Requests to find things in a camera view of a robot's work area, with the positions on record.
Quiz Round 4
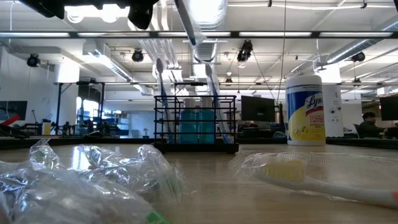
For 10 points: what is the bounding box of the disinfecting wipes canister blue yellow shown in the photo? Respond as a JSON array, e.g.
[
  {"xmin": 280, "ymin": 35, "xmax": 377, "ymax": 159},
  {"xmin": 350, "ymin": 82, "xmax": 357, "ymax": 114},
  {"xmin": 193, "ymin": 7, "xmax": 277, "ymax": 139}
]
[{"xmin": 285, "ymin": 73, "xmax": 327, "ymax": 147}]

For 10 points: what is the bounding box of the blue white toothbrush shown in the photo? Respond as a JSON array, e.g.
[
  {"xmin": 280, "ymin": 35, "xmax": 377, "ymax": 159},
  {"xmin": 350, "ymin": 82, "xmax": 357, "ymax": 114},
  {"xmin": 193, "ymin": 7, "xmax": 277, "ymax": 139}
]
[
  {"xmin": 204, "ymin": 63, "xmax": 234, "ymax": 144},
  {"xmin": 172, "ymin": 0, "xmax": 207, "ymax": 48}
]

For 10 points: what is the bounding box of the dark wall screen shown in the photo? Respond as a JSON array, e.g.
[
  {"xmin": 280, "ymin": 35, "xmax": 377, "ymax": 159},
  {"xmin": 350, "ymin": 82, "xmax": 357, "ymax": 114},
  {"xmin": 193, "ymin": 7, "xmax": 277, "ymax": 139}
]
[{"xmin": 0, "ymin": 100, "xmax": 29, "ymax": 121}]

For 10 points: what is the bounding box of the person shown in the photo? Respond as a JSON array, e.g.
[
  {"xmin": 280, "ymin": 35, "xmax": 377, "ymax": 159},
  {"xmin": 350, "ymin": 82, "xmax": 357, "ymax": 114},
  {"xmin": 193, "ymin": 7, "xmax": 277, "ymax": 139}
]
[{"xmin": 356, "ymin": 111, "xmax": 388, "ymax": 139}]

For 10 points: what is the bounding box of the black overhead camera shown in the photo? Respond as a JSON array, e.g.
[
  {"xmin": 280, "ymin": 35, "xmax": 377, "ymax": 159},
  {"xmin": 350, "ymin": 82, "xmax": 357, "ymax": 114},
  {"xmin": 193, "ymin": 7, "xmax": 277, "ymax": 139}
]
[{"xmin": 236, "ymin": 39, "xmax": 254, "ymax": 63}]

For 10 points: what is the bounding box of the thin hanging black cable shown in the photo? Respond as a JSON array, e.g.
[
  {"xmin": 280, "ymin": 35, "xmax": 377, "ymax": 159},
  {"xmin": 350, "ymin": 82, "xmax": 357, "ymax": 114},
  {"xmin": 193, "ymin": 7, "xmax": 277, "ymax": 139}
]
[{"xmin": 275, "ymin": 0, "xmax": 287, "ymax": 105}]

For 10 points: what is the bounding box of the orange white toothbrush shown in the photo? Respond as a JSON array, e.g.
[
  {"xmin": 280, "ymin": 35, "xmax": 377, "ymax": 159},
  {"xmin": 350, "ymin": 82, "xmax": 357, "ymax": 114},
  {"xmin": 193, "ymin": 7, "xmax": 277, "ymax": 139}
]
[{"xmin": 229, "ymin": 150, "xmax": 398, "ymax": 210}]

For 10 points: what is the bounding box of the black background rig frame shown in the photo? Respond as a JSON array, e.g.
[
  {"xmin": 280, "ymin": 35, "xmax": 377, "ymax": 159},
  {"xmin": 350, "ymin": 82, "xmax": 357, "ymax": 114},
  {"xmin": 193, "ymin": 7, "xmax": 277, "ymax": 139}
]
[{"xmin": 53, "ymin": 80, "xmax": 106, "ymax": 136}]

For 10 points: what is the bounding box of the clear plastic wrap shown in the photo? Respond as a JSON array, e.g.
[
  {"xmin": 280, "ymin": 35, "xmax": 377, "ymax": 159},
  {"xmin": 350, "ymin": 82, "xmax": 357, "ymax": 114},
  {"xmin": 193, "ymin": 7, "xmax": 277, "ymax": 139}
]
[{"xmin": 0, "ymin": 167, "xmax": 174, "ymax": 224}]

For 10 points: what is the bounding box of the dark computer monitor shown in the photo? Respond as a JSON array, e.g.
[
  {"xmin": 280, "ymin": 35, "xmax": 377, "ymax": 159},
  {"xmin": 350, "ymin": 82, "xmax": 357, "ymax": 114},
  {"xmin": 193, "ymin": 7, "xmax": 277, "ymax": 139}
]
[
  {"xmin": 241, "ymin": 95, "xmax": 277, "ymax": 123},
  {"xmin": 379, "ymin": 95, "xmax": 398, "ymax": 122}
]

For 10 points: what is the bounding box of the black wire caddy rack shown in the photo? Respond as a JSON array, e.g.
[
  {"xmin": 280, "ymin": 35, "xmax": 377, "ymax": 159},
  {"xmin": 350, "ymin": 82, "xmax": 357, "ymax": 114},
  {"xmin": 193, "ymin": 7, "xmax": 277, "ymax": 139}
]
[{"xmin": 153, "ymin": 95, "xmax": 240, "ymax": 154}]

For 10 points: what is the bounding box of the teal mouthwash bottle white cap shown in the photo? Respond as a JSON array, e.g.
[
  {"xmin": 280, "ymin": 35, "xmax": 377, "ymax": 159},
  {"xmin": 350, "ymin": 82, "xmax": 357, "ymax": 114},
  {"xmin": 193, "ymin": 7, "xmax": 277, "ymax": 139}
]
[
  {"xmin": 179, "ymin": 98, "xmax": 198, "ymax": 145},
  {"xmin": 198, "ymin": 97, "xmax": 216, "ymax": 145}
]

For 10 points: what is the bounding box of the black ceiling spotlight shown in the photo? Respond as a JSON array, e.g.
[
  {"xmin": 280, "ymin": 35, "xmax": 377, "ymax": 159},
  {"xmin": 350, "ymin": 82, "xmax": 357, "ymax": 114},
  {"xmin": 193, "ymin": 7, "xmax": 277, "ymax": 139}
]
[
  {"xmin": 131, "ymin": 49, "xmax": 145, "ymax": 63},
  {"xmin": 351, "ymin": 51, "xmax": 366, "ymax": 63},
  {"xmin": 26, "ymin": 53, "xmax": 42, "ymax": 68}
]

